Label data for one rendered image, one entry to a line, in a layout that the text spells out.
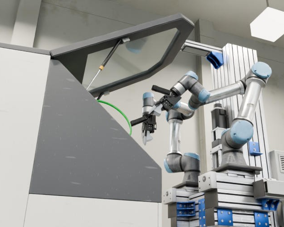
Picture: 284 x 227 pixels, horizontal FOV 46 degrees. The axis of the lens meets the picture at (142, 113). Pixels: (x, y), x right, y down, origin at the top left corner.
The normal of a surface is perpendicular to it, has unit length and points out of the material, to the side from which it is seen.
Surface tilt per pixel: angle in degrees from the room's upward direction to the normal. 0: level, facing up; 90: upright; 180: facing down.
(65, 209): 90
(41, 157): 90
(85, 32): 90
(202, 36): 90
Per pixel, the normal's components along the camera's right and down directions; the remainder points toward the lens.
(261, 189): -0.94, -0.16
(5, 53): 0.25, -0.38
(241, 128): 0.03, -0.29
